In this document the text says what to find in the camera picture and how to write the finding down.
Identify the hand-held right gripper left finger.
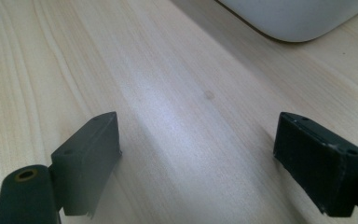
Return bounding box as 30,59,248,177
49,110,123,219

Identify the pale blue divided storage box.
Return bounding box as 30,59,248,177
213,0,358,44

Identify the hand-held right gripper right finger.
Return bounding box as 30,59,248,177
272,111,358,218

